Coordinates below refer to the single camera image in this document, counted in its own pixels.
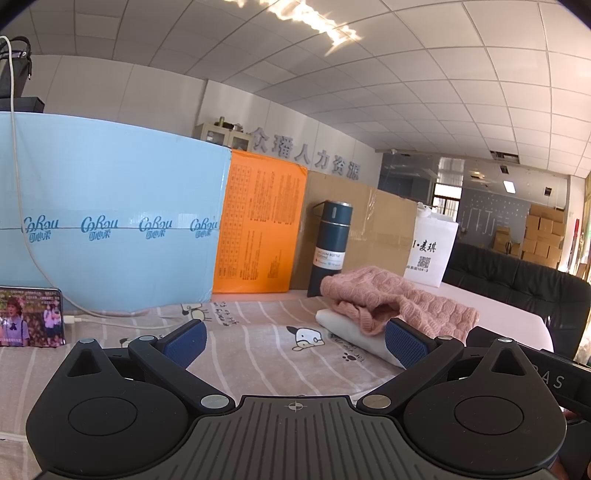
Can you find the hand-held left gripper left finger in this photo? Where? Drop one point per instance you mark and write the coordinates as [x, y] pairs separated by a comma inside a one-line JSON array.
[[187, 342]]

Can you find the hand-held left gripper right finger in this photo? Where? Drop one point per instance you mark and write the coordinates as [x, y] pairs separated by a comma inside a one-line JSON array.
[[406, 344]]

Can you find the pink knitted sweater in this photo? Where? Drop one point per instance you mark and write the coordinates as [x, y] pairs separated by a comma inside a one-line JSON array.
[[401, 295]]

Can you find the white folded garment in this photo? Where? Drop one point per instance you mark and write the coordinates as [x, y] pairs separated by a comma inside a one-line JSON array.
[[351, 330]]

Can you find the printed striped bed sheet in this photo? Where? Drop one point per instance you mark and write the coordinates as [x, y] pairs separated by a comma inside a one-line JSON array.
[[258, 360]]

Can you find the black leather sofa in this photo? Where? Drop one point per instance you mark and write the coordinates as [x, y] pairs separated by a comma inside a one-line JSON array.
[[517, 286]]

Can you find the white tote bag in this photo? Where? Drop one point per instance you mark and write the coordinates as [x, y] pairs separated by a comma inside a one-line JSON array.
[[431, 249]]

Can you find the brown cardboard box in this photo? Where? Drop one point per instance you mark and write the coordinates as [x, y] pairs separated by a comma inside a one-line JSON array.
[[378, 230]]

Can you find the dark blue vacuum bottle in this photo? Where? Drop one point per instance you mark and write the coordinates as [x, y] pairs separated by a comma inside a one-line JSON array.
[[330, 240]]

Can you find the orange printed box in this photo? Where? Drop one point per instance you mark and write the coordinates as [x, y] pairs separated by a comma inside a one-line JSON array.
[[258, 221]]

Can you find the stack of cardboard boxes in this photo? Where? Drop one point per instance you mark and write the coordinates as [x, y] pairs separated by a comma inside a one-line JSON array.
[[540, 235]]

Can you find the smartphone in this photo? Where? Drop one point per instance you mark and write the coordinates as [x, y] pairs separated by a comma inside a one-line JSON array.
[[32, 318]]

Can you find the large light blue carton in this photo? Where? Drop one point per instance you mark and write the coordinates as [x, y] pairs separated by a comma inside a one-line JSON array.
[[115, 184]]

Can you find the grey cabinet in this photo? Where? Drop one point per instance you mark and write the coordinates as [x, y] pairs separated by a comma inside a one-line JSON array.
[[221, 136]]

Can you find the black device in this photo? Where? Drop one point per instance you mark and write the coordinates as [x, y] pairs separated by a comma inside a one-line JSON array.
[[18, 99]]

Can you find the grey wall lettering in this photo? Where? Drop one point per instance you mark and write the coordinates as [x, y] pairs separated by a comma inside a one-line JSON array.
[[318, 159]]

